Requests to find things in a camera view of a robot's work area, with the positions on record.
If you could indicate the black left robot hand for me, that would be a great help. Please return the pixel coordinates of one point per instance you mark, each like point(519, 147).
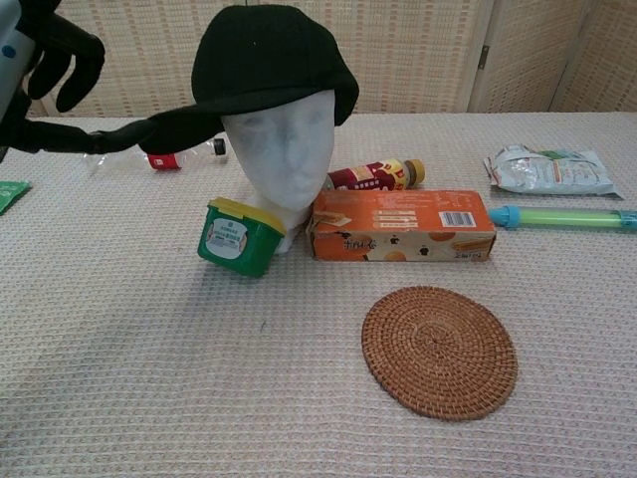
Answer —
point(60, 137)

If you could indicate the black baseball cap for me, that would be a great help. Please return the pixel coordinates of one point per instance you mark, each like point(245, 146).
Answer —
point(269, 55)

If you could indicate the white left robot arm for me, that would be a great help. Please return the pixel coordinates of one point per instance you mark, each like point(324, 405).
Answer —
point(12, 60)

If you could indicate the white foam mannequin head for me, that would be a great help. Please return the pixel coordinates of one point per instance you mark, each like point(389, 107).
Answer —
point(278, 164)

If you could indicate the green flat packet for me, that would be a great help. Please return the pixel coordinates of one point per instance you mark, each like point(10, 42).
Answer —
point(10, 195)

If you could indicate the clear cola bottle red label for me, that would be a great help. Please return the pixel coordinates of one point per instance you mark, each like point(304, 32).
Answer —
point(164, 160)

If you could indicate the green tub yellow lid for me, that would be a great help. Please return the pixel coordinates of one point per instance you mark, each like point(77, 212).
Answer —
point(234, 244)

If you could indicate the brown drink bottle yellow label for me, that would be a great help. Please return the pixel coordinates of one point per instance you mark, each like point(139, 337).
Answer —
point(370, 176)

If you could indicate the beige waffle tablecloth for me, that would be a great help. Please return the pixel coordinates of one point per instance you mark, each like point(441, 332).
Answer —
point(249, 398)

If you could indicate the orange biscuit carton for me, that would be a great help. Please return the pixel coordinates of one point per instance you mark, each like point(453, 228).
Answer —
point(398, 224)

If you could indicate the beige woven folding screen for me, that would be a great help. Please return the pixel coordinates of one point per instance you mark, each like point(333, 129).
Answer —
point(423, 55)

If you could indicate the black screen hinge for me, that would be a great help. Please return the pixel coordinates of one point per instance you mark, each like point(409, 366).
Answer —
point(485, 56)

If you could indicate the round brown rattan coaster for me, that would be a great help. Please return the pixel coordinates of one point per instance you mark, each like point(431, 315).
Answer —
point(439, 352)

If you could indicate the white green snack bag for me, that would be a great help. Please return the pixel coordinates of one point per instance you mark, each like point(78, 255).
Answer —
point(547, 174)

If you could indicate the green tube blue caps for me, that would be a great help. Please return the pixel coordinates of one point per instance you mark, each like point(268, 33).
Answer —
point(567, 218)

